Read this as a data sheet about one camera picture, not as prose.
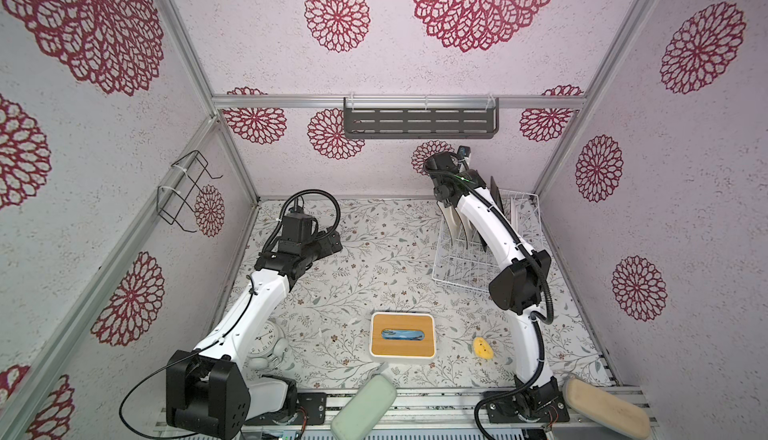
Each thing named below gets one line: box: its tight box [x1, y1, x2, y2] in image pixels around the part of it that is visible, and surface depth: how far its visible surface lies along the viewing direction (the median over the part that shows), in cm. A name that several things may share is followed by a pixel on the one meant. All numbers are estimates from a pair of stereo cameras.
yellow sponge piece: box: [473, 337, 495, 360], surface depth 83 cm
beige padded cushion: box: [563, 378, 652, 440], surface depth 73 cm
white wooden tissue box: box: [369, 312, 437, 360], surface depth 83 cm
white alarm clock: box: [247, 320, 290, 370], surface depth 81 cm
